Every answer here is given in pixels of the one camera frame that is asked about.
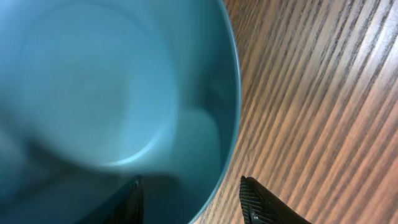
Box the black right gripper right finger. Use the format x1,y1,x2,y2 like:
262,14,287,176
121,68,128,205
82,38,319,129
239,175,310,224

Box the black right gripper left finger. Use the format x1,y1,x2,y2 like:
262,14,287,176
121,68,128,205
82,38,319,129
104,176,144,224

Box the dark blue plate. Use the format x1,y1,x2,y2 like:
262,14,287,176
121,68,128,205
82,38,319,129
1,0,241,223

